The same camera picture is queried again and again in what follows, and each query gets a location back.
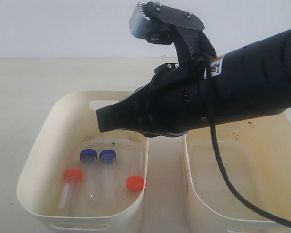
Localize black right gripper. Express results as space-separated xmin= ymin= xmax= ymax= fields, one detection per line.
xmin=96 ymin=27 xmax=216 ymax=138

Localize orange-capped tube with label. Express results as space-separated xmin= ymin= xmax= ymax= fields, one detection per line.
xmin=57 ymin=168 xmax=83 ymax=216

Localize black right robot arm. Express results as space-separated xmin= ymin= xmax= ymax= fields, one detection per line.
xmin=96 ymin=29 xmax=291 ymax=137

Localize white plastic bin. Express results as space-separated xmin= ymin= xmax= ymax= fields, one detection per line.
xmin=182 ymin=109 xmax=291 ymax=233
xmin=17 ymin=90 xmax=149 ymax=233

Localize black camera cable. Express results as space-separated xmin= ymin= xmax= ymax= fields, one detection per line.
xmin=196 ymin=53 xmax=291 ymax=231

